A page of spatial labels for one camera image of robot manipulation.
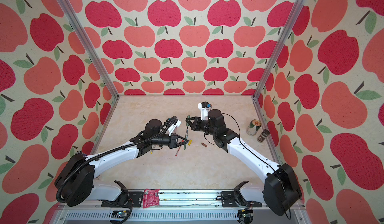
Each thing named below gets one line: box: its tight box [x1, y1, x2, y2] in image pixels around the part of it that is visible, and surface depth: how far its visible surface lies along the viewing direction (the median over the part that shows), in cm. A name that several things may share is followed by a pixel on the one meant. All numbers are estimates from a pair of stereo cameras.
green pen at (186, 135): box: [183, 123, 189, 150], surface depth 76 cm
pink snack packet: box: [142, 188, 160, 209], surface depth 76 cm
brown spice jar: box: [257, 129, 270, 143], surface depth 92 cm
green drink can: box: [246, 119, 262, 136], surface depth 93 cm
